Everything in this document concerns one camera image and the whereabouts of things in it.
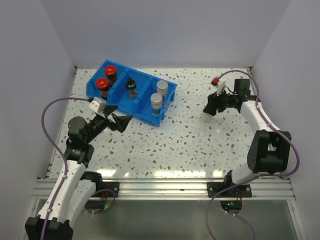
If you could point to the silver-lid bead jar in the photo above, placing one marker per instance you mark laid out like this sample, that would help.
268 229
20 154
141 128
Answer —
162 87
156 100

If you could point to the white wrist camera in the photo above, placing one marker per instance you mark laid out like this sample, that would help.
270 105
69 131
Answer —
219 84
97 105

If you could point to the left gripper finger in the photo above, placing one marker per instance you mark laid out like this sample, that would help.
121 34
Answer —
121 122
109 109

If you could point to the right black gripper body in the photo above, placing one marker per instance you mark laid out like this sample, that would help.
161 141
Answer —
231 99

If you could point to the red-lid sauce jar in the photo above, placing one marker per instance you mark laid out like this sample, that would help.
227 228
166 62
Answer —
103 86
110 72

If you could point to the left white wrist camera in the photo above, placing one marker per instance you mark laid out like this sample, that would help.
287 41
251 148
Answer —
97 105

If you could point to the blue three-compartment plastic bin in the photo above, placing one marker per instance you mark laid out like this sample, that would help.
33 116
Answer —
140 107

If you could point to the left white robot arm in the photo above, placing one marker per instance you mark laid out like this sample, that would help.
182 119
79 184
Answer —
75 185

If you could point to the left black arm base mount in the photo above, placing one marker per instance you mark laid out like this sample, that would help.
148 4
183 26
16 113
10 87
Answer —
106 186

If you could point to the aluminium frame rail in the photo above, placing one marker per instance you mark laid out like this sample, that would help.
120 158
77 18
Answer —
198 189

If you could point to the black-cap white spice bottle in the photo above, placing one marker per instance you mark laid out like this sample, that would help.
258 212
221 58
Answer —
207 117

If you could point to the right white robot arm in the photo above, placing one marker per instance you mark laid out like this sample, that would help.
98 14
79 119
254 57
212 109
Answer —
269 149

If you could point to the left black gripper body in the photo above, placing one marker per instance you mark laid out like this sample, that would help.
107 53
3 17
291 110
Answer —
98 124

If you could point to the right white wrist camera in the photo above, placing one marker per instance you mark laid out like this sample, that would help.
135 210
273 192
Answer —
219 84

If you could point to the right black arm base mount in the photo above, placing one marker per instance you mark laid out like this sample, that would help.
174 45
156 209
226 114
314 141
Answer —
228 189

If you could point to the black-cap brown spice bottle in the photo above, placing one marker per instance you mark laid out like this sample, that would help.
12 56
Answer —
131 87

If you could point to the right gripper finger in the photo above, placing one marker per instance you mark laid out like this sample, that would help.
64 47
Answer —
221 102
212 106

